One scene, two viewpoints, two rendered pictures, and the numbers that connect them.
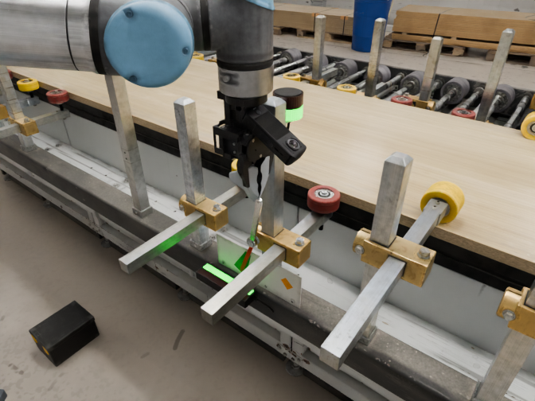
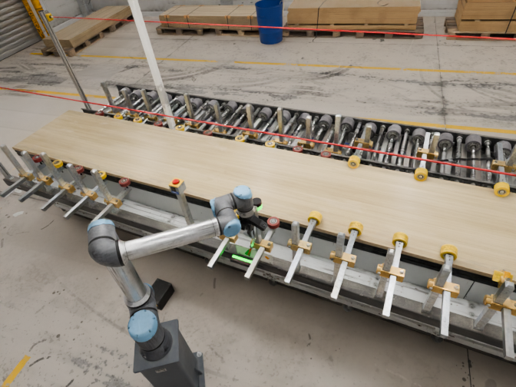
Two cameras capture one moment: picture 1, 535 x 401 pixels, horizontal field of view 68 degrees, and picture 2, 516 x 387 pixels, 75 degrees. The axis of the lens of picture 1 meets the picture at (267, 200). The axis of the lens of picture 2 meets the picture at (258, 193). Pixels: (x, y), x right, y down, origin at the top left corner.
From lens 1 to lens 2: 1.27 m
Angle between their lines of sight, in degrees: 12
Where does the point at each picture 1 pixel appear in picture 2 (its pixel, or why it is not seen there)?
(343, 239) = (283, 233)
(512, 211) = (340, 213)
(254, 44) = (249, 206)
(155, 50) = (234, 230)
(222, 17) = (239, 203)
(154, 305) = (195, 269)
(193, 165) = not seen: hidden behind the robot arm
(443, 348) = (325, 265)
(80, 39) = (217, 233)
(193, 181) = not seen: hidden behind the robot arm
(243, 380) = (251, 293)
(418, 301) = (315, 249)
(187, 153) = not seen: hidden behind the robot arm
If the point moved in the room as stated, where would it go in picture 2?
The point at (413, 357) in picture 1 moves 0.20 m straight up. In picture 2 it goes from (314, 272) to (314, 253)
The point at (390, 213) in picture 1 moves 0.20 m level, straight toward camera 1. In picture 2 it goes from (296, 236) to (293, 267)
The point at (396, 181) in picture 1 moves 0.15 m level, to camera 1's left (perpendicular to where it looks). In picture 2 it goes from (296, 229) to (269, 236)
